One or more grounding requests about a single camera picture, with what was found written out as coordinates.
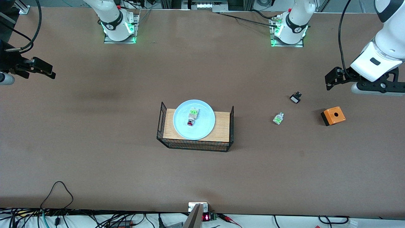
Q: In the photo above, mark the light blue plate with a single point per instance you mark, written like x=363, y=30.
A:
x=205, y=128

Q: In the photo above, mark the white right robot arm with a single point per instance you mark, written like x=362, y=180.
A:
x=110, y=19

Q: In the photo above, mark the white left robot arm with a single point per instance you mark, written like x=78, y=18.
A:
x=389, y=41

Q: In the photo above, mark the red clip lead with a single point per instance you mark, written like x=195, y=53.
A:
x=229, y=218

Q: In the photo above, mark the red push button switch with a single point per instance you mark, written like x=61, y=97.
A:
x=193, y=114

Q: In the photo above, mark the small red digit display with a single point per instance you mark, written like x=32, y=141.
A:
x=206, y=217

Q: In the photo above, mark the wooden board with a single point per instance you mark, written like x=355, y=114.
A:
x=222, y=126

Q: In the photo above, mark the grey metal bar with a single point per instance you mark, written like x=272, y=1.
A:
x=194, y=218

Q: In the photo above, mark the metal frame with white light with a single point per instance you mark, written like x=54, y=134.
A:
x=205, y=5

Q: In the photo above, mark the orange button enclosure box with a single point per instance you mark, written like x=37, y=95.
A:
x=335, y=116

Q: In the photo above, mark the aluminium frame profile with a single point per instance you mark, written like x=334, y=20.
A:
x=23, y=9

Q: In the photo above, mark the black power adapter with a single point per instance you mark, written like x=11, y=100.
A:
x=121, y=224

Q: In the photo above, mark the silver metal bracket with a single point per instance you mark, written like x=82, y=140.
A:
x=191, y=207

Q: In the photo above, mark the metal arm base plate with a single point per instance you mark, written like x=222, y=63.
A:
x=299, y=45
x=109, y=41

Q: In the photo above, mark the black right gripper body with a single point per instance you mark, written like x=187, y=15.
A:
x=9, y=62

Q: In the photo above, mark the black square white-faced switch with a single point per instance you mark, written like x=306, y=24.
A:
x=295, y=98

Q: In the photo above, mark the green push button switch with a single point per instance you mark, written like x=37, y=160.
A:
x=278, y=119

